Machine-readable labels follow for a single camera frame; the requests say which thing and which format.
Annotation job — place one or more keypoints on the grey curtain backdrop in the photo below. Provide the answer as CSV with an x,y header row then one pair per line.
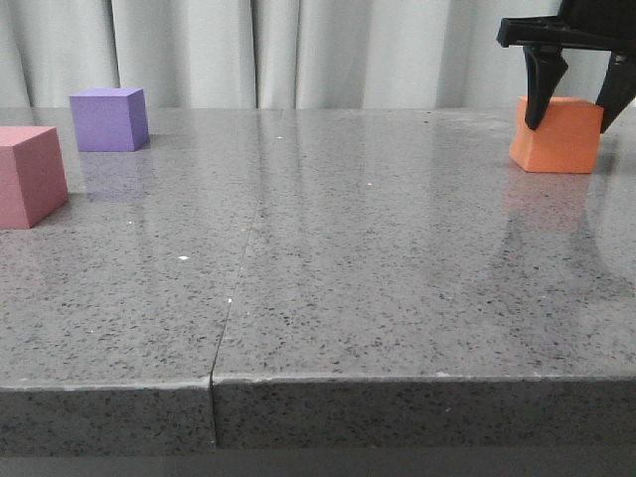
x,y
265,54

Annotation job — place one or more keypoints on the pink foam cube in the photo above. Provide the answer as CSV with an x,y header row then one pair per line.
x,y
33,180

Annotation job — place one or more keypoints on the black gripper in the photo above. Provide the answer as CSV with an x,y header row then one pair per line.
x,y
578,24

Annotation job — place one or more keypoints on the orange foam cube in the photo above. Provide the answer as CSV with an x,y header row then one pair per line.
x,y
566,141

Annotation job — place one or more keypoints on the purple foam cube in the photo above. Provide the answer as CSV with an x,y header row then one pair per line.
x,y
110,119

